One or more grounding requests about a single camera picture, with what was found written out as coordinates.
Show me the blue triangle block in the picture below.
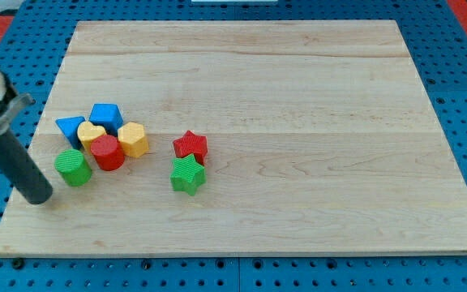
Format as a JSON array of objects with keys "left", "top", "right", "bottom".
[{"left": 55, "top": 116, "right": 85, "bottom": 150}]

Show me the blue pentagon block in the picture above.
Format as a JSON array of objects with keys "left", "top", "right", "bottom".
[{"left": 89, "top": 103, "right": 123, "bottom": 136}]

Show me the yellow hexagon block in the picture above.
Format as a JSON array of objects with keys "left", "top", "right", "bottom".
[{"left": 118, "top": 122, "right": 149, "bottom": 158}]

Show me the green star block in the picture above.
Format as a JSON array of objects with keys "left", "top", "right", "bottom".
[{"left": 170, "top": 153, "right": 207, "bottom": 196}]

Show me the red star block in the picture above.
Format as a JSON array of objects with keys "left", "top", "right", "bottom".
[{"left": 173, "top": 131, "right": 208, "bottom": 165}]

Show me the red cylinder block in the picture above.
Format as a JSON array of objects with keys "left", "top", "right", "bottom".
[{"left": 90, "top": 135, "right": 125, "bottom": 171}]

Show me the wooden board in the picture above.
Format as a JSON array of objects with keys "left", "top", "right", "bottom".
[{"left": 0, "top": 20, "right": 467, "bottom": 258}]

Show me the green cylinder block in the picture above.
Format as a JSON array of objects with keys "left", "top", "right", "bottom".
[{"left": 54, "top": 149, "right": 92, "bottom": 187}]

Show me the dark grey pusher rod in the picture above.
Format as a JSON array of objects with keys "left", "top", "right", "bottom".
[{"left": 0, "top": 130, "right": 53, "bottom": 204}]

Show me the yellow heart block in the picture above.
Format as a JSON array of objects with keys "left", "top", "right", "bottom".
[{"left": 76, "top": 121, "right": 107, "bottom": 152}]

